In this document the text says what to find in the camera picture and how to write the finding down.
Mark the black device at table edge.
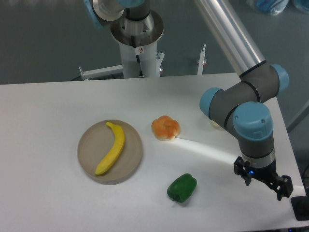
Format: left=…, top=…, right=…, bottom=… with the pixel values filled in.
left=291, top=196, right=309, bottom=221

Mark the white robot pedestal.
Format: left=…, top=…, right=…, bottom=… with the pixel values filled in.
left=111, top=10, right=164, bottom=78

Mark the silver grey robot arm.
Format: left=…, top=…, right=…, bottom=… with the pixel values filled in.
left=84, top=0, right=293, bottom=200

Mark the yellow banana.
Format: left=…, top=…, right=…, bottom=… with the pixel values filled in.
left=95, top=121, right=126, bottom=176

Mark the white upright bracket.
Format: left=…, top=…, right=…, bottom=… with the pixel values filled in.
left=197, top=44, right=207, bottom=75

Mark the blue plastic bag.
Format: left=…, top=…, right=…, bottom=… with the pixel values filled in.
left=246, top=0, right=289, bottom=16

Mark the white metal frame bracket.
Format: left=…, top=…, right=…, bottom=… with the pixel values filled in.
left=79, top=65, right=123, bottom=80

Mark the orange knotted bread roll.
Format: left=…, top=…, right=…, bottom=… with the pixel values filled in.
left=151, top=116, right=181, bottom=140

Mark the beige round plate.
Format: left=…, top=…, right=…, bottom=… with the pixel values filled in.
left=77, top=120, right=143, bottom=185

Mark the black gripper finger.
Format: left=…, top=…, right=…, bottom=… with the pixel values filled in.
left=233, top=157, right=255, bottom=186
left=264, top=175, right=294, bottom=201

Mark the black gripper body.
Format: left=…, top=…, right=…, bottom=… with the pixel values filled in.
left=243, top=157, right=277, bottom=182

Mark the green bell pepper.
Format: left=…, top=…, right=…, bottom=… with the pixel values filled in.
left=167, top=173, right=197, bottom=203

